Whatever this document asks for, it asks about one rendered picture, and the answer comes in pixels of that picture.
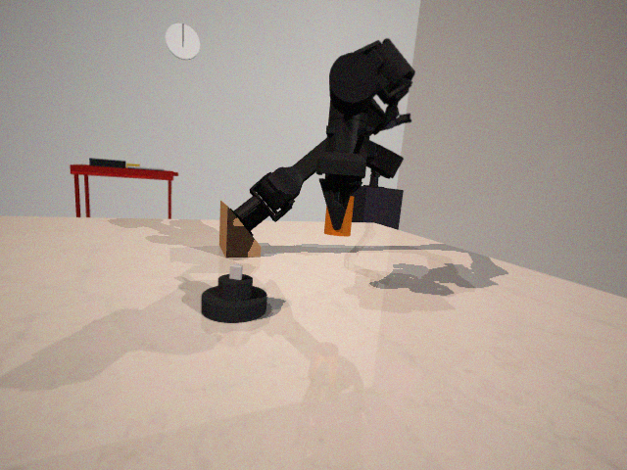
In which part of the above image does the orange tapered knob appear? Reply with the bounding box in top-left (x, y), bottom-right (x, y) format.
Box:
top-left (324, 196), bottom-right (354, 236)

